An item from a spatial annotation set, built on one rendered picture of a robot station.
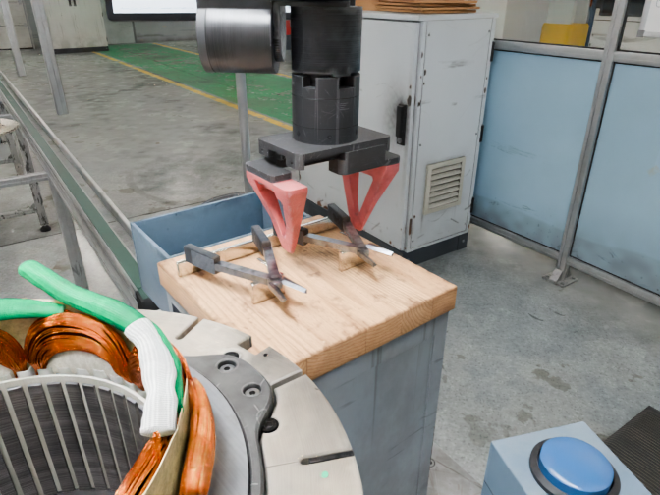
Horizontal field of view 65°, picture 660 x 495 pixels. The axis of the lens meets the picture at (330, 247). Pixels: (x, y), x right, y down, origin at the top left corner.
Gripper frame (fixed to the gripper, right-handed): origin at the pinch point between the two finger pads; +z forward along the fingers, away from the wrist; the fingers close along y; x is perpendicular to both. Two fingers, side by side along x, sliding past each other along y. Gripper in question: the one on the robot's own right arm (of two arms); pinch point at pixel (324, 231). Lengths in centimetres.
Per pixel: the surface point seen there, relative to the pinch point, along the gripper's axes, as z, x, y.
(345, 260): 1.0, 4.3, 0.9
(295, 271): 2.2, 1.6, 4.5
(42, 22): -5, -244, -28
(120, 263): 33, -70, 1
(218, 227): 5.6, -18.1, 2.2
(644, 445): 106, 5, -124
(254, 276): -0.2, 3.8, 9.9
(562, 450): 3.9, 26.7, 2.5
